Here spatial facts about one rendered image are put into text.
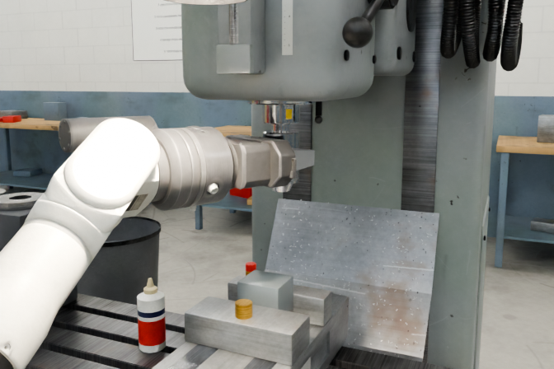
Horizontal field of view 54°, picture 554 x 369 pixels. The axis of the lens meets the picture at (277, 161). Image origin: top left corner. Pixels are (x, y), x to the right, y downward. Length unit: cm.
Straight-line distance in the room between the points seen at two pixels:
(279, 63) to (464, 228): 57
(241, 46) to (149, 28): 545
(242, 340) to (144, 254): 192
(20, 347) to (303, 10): 40
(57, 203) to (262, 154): 24
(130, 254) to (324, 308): 184
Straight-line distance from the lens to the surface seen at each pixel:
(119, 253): 252
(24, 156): 734
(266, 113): 67
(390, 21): 76
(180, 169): 55
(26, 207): 100
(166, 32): 588
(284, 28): 59
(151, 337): 86
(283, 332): 66
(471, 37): 84
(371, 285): 103
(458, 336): 111
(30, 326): 45
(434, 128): 101
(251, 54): 56
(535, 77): 484
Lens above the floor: 133
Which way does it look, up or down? 9 degrees down
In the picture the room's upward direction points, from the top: straight up
